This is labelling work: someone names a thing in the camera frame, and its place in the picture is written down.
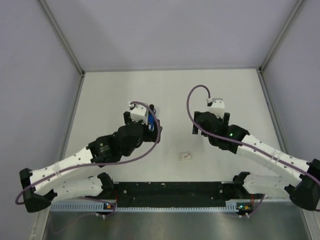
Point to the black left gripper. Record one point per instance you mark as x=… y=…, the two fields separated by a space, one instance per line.
x=150 y=136

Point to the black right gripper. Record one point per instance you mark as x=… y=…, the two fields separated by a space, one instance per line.
x=225 y=119

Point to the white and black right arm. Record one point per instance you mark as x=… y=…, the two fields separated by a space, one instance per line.
x=298 y=179

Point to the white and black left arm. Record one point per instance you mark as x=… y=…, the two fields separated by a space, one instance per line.
x=83 y=174

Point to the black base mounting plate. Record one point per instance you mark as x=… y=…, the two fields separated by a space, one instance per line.
x=178 y=194

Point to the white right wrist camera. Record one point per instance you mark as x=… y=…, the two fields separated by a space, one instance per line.
x=216 y=106

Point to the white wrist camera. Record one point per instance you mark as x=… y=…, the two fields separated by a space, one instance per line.
x=138 y=113
x=216 y=106

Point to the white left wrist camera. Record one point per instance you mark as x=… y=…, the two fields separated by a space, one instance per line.
x=138 y=113

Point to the light blue slotted cable duct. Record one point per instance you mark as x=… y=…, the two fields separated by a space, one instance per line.
x=90 y=206

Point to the aluminium frame post left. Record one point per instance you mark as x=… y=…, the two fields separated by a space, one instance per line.
x=60 y=36

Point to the aluminium frame post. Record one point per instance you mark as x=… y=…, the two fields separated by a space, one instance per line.
x=60 y=36
x=293 y=15

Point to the aluminium frame post right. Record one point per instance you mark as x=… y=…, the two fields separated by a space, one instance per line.
x=293 y=15

